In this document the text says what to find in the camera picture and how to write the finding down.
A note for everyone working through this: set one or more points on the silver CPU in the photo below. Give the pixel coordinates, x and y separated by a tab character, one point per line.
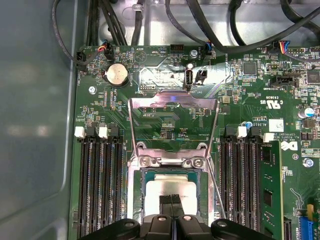
155	195

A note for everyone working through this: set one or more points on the internal USB port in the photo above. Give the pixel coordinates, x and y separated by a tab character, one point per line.
189	80

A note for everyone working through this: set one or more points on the silver screw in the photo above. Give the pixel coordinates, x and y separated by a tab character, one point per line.
193	53
93	90
308	162

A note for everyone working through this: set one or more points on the CPU socket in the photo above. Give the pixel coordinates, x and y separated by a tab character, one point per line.
135	190

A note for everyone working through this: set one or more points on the metal locking lever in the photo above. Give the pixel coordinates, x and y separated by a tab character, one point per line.
217	192

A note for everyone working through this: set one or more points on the black RAM slot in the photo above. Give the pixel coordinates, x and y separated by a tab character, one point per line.
81	187
93	187
117	175
238	180
105	187
252	180
225	180

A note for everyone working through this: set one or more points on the blue expansion slot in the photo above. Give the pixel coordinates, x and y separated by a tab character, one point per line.
306	225

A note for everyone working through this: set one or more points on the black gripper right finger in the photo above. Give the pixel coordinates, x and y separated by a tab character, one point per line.
192	227

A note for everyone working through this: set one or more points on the black PC case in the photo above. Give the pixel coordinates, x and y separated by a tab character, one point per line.
30	100

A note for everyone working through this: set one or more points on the metal socket cover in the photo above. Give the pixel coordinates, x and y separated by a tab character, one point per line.
175	100

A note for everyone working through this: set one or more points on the green RAM stick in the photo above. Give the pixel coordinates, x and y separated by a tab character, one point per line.
271	175

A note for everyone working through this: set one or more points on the silver coin battery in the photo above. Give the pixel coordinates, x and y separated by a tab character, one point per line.
117	75

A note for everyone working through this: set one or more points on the silver blue capacitor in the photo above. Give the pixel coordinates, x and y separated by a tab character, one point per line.
303	113

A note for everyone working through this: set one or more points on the green motherboard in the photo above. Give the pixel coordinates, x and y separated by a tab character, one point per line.
250	100

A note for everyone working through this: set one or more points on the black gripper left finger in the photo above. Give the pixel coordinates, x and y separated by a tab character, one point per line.
155	227

